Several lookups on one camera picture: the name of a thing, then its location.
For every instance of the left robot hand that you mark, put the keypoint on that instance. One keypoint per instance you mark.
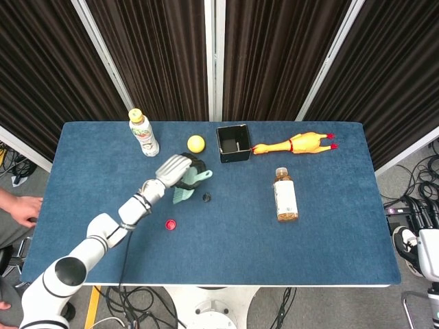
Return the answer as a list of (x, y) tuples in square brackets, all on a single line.
[(171, 169)]

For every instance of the red bottle cap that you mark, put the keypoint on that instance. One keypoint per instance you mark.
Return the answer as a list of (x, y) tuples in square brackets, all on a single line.
[(171, 225)]

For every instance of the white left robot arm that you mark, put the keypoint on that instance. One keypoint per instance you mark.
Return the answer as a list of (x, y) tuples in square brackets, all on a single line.
[(103, 233)]

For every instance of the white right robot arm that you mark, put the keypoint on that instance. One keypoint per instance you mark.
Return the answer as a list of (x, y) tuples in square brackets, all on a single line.
[(430, 253)]

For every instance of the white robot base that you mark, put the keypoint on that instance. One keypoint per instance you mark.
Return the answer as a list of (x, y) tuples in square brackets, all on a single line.
[(212, 308)]

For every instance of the yellow-capped white drink bottle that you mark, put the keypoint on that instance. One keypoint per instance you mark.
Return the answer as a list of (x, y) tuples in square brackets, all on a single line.
[(145, 137)]

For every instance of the black bottle cap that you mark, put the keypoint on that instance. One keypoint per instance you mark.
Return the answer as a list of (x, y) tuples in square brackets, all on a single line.
[(206, 197)]

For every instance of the amber tea bottle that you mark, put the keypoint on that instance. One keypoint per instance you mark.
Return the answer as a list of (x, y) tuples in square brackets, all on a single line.
[(284, 195)]

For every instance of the bystander bare hand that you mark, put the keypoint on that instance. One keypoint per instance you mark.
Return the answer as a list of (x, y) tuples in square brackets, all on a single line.
[(24, 207)]

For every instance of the yellow ball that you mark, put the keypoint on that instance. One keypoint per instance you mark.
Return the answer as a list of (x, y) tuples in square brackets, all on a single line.
[(196, 144)]

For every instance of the black cardboard box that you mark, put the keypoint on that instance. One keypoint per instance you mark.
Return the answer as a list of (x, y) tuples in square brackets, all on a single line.
[(236, 157)]

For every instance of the blue table cloth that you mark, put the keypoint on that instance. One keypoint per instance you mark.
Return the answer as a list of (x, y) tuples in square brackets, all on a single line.
[(240, 246)]

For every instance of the dark brown curtain panel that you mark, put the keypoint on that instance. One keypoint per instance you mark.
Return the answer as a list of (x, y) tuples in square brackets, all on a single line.
[(157, 58), (274, 58), (41, 68), (391, 75)]

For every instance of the yellow rubber chicken toy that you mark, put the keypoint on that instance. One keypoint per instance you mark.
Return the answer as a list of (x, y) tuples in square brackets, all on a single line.
[(305, 144)]

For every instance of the black and white shoe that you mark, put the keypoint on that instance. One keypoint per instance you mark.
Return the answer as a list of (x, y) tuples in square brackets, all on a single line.
[(408, 246)]

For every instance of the white frame post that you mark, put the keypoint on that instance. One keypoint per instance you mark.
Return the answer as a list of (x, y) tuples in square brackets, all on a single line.
[(214, 58), (329, 58), (103, 58)]

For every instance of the white table frame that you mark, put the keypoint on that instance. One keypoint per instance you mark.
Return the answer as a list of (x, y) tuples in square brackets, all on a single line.
[(240, 286)]

